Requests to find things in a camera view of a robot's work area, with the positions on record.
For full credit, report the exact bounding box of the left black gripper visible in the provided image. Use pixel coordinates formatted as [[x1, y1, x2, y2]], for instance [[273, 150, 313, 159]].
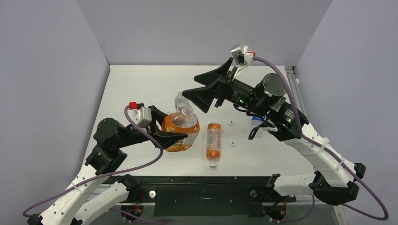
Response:
[[116, 106, 188, 148]]

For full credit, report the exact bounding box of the wide orange drink bottle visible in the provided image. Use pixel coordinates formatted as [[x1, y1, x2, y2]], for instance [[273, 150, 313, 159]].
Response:
[[162, 105, 200, 152]]

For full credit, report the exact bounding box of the clear water bottle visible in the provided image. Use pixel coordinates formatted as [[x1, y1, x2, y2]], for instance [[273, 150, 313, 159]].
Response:
[[174, 91, 190, 112]]

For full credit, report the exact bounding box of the slim orange drink bottle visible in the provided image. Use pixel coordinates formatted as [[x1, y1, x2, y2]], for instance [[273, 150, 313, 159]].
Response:
[[206, 122, 222, 169]]

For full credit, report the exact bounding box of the blue cap pepsi bottle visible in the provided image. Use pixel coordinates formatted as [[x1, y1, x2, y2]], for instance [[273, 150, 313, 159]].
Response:
[[250, 116, 264, 129]]

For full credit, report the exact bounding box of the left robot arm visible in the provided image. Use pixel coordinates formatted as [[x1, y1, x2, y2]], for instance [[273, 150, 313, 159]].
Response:
[[23, 102, 187, 225]]

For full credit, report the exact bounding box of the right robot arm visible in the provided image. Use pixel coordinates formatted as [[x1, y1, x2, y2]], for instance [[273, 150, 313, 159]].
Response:
[[182, 59, 366, 206]]

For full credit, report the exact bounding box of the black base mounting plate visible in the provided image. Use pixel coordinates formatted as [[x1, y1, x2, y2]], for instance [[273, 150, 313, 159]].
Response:
[[122, 176, 296, 217]]

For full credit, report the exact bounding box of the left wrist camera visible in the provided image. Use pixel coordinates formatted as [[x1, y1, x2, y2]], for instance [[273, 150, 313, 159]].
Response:
[[128, 102, 152, 128]]

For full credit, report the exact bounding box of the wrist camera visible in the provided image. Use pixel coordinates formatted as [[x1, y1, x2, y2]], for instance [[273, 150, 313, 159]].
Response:
[[128, 102, 152, 128], [231, 43, 256, 79]]

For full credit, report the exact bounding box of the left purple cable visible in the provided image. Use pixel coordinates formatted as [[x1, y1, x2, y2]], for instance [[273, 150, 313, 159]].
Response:
[[22, 105, 171, 225]]

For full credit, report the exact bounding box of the purple cable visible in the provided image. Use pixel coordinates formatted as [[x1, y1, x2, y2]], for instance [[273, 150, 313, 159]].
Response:
[[253, 56, 389, 224], [22, 105, 171, 225]]

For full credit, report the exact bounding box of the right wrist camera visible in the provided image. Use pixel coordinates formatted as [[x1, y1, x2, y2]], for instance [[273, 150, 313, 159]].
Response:
[[231, 43, 256, 79]]

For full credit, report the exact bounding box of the aluminium frame rail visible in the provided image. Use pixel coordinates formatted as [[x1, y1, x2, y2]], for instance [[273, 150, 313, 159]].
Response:
[[284, 66, 317, 147]]

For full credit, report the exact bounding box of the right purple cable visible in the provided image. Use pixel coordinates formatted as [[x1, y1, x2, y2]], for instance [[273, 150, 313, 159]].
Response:
[[253, 56, 389, 224]]

